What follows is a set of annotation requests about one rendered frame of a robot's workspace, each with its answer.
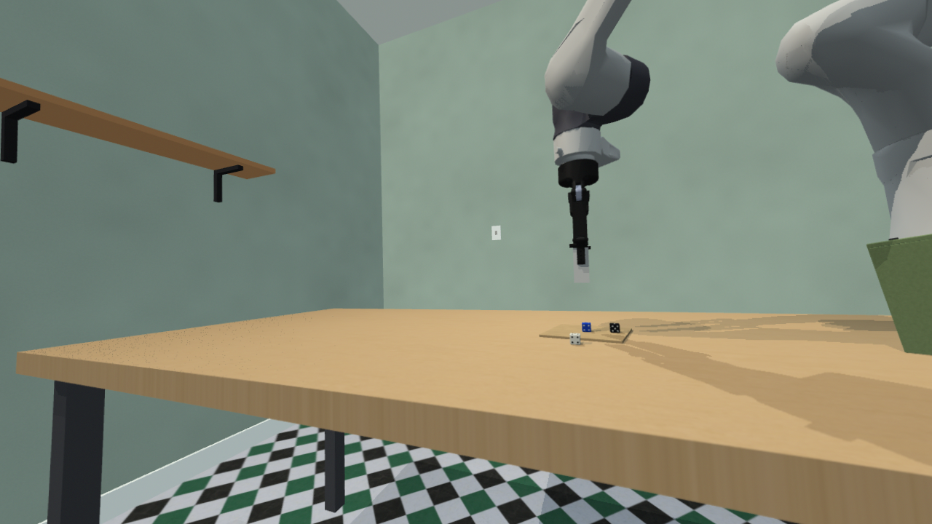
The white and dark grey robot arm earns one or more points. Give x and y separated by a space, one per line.
863 51

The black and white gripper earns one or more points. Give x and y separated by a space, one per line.
577 174

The tan square mat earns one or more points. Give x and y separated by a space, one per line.
598 333

